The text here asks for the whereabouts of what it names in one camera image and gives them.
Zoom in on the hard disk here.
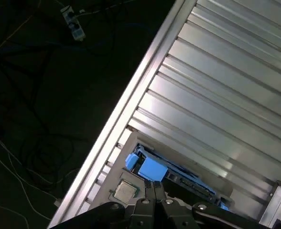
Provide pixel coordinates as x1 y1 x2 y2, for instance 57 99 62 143
125 142 236 212

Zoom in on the silver CPU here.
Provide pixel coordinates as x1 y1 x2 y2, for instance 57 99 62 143
113 180 141 204

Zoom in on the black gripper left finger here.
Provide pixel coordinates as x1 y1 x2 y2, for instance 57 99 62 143
49 180 157 229

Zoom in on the grey parts rack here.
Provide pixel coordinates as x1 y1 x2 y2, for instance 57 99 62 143
83 132 237 215

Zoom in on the white power strip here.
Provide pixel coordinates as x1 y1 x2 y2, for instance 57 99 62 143
60 6 86 41

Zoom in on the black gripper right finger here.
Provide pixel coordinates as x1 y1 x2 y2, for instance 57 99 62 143
154 181 270 229

